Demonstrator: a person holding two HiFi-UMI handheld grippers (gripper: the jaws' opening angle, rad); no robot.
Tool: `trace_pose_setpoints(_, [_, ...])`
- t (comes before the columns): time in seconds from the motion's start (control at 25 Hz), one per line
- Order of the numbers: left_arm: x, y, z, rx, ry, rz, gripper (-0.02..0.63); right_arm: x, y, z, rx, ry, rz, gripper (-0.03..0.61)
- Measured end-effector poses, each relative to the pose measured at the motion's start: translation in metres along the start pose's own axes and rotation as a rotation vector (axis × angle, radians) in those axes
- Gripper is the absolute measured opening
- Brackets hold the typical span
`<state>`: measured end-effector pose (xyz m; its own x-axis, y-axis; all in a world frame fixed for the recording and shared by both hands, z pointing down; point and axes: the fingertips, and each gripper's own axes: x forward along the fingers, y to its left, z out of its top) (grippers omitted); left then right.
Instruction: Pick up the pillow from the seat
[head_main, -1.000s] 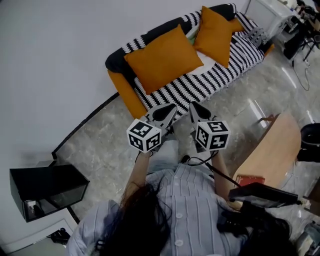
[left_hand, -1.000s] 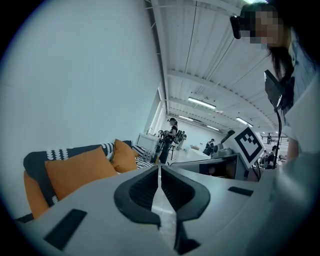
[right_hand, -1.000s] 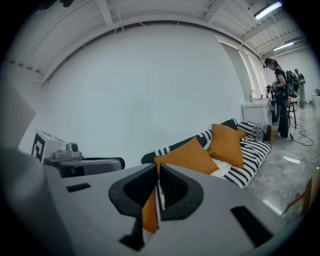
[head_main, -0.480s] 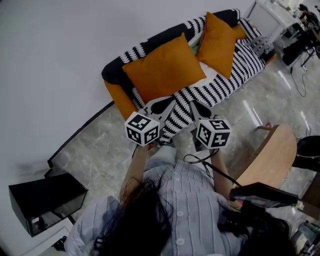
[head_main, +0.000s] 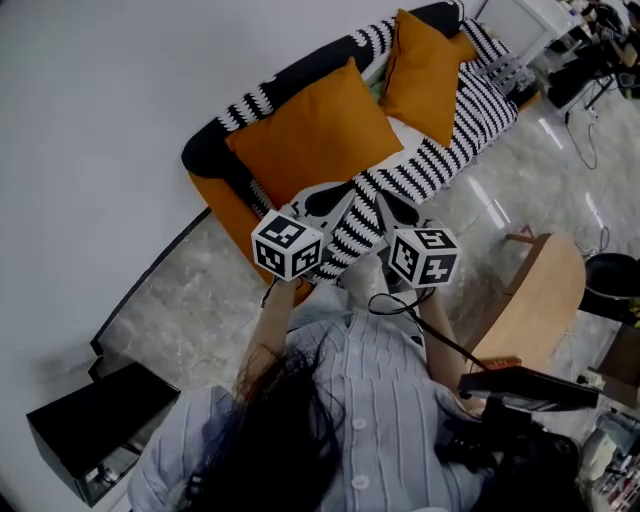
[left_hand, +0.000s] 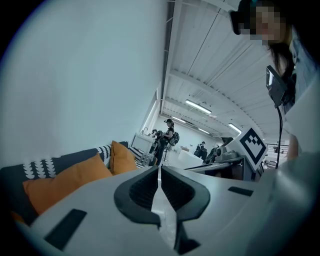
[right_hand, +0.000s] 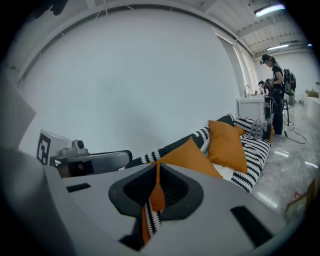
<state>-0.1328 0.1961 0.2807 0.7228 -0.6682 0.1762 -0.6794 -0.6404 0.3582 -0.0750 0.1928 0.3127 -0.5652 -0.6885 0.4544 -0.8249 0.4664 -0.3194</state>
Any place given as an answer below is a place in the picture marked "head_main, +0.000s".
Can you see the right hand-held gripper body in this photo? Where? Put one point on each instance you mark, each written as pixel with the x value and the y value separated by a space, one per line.
pixel 425 257

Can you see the orange sofa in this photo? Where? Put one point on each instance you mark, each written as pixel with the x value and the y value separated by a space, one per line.
pixel 220 205

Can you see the white pillow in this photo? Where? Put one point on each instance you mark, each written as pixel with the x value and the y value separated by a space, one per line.
pixel 407 134

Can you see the person's striped blue shirt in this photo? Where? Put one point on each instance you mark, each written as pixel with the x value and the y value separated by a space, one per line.
pixel 380 400

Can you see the red book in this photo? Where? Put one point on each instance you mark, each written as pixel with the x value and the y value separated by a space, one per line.
pixel 500 362

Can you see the person's left forearm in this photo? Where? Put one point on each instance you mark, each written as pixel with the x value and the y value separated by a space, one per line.
pixel 270 330

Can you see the person's right forearm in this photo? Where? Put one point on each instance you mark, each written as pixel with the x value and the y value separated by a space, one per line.
pixel 442 317

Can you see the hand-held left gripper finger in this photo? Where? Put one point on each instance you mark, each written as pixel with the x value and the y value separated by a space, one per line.
pixel 340 212
pixel 296 204

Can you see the oval wooden coffee table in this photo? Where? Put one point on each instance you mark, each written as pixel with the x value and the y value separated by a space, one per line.
pixel 545 300

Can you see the black round chair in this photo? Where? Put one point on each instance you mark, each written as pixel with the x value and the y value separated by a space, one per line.
pixel 612 277

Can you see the cardboard box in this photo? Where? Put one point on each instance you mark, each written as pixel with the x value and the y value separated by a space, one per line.
pixel 625 365

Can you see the black chest rig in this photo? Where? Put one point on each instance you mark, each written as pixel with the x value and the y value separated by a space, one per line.
pixel 520 460

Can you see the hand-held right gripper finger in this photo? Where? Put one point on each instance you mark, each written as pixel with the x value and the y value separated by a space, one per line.
pixel 422 222
pixel 387 215

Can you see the black chest-mounted screen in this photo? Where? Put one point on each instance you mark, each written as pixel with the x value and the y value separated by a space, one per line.
pixel 525 390

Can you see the black glass cabinet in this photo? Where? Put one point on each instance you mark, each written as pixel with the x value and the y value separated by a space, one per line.
pixel 100 415

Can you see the green knitted cloth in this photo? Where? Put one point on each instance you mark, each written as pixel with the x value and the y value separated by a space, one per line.
pixel 377 89

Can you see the person's grey trousers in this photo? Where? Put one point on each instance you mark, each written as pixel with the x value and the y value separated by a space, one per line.
pixel 365 277

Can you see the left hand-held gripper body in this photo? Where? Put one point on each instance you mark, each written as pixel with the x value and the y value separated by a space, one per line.
pixel 285 245

